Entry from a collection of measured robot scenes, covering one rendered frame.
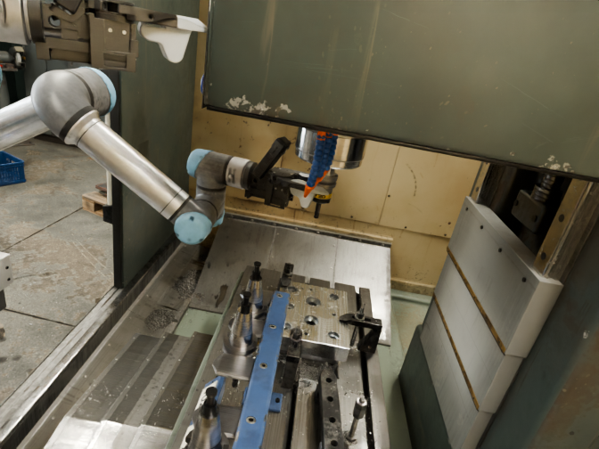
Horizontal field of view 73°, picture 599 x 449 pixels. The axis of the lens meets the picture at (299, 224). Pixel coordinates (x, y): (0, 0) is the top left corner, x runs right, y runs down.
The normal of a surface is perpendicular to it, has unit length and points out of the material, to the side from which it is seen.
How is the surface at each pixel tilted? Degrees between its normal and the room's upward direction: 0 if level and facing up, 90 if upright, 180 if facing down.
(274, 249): 26
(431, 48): 90
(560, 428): 90
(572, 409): 90
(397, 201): 90
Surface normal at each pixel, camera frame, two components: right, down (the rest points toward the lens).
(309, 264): 0.11, -0.66
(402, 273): -0.08, 0.40
